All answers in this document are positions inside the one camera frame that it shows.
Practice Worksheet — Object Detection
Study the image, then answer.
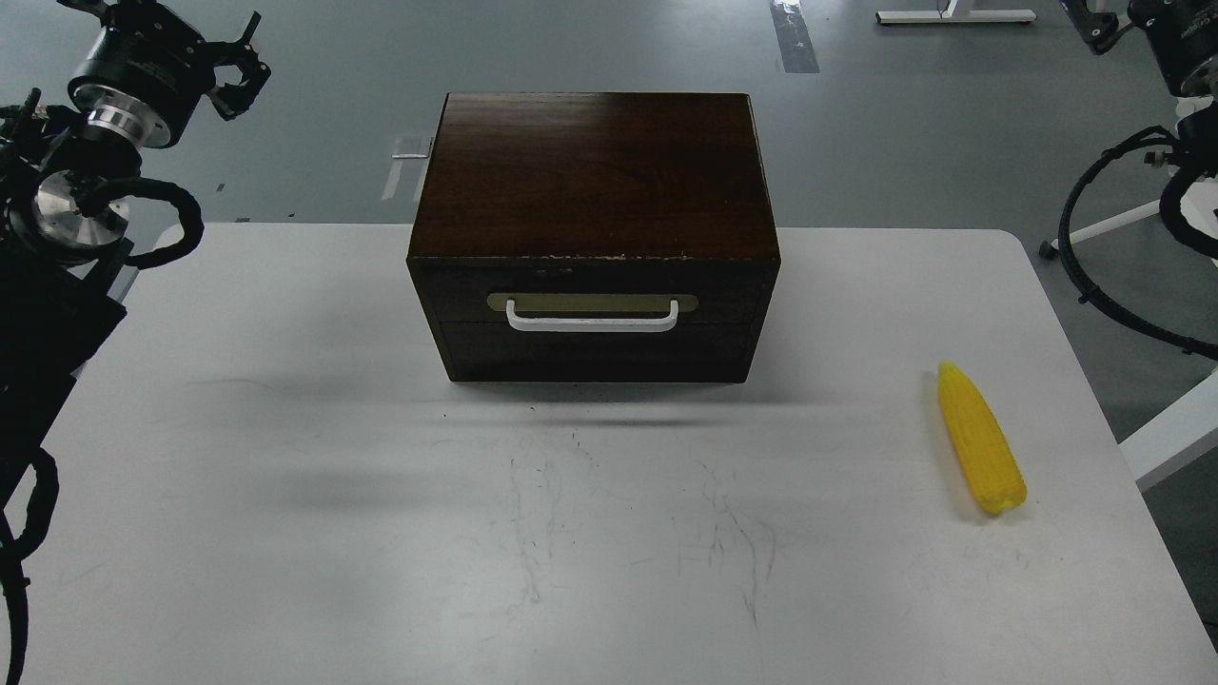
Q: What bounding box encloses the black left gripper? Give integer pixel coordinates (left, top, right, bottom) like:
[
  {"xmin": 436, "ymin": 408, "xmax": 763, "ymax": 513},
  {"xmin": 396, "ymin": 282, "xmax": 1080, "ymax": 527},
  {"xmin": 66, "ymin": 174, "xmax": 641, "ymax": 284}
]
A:
[{"xmin": 202, "ymin": 11, "xmax": 270, "ymax": 121}]

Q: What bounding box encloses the wooden drawer with white handle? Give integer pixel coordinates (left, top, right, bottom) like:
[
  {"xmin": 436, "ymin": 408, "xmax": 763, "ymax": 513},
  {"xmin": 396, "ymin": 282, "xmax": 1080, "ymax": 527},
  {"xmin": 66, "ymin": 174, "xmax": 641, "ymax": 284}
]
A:
[{"xmin": 419, "ymin": 275, "xmax": 775, "ymax": 357}]

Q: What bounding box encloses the yellow corn cob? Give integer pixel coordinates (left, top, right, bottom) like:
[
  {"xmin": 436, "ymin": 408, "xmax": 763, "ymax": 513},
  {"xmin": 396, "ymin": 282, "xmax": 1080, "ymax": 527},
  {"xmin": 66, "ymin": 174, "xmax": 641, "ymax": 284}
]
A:
[{"xmin": 938, "ymin": 360, "xmax": 1028, "ymax": 517}]

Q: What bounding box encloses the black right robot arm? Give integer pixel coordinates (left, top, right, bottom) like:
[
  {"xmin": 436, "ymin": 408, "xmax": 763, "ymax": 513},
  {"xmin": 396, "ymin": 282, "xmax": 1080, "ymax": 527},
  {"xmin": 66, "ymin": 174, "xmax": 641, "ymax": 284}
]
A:
[{"xmin": 1060, "ymin": 1, "xmax": 1217, "ymax": 258}]

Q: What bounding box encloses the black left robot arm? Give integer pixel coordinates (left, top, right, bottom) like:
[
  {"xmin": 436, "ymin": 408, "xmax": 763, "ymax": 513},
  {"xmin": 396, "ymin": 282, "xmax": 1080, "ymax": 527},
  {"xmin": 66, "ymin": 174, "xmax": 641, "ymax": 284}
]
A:
[{"xmin": 1, "ymin": 1, "xmax": 270, "ymax": 684}]

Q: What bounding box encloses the dark wooden drawer cabinet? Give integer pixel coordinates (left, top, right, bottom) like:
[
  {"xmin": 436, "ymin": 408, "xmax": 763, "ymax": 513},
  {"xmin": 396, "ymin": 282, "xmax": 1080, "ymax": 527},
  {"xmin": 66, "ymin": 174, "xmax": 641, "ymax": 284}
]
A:
[{"xmin": 407, "ymin": 91, "xmax": 780, "ymax": 384}]

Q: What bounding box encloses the grey floor tape strip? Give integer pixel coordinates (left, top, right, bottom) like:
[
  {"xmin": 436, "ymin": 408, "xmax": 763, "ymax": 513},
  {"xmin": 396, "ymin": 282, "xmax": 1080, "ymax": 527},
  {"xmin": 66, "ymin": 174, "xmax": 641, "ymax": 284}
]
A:
[{"xmin": 767, "ymin": 1, "xmax": 818, "ymax": 74}]

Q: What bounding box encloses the white table leg bar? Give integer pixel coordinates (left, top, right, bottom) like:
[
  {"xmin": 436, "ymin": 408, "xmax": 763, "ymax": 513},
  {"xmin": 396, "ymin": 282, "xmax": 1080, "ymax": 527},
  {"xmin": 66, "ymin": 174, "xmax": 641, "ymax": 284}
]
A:
[{"xmin": 875, "ymin": 1, "xmax": 1038, "ymax": 27}]

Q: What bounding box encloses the white chair base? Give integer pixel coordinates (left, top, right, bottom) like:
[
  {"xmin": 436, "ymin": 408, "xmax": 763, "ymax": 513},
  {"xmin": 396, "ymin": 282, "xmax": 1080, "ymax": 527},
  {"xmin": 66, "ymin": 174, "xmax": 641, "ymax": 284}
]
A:
[{"xmin": 1038, "ymin": 201, "xmax": 1160, "ymax": 260}]

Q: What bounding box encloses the white desk edge right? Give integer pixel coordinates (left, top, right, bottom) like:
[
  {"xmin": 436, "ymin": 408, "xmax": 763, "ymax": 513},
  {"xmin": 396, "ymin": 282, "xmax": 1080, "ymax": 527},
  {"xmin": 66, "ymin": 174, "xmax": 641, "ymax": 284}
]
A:
[{"xmin": 1118, "ymin": 372, "xmax": 1217, "ymax": 492}]

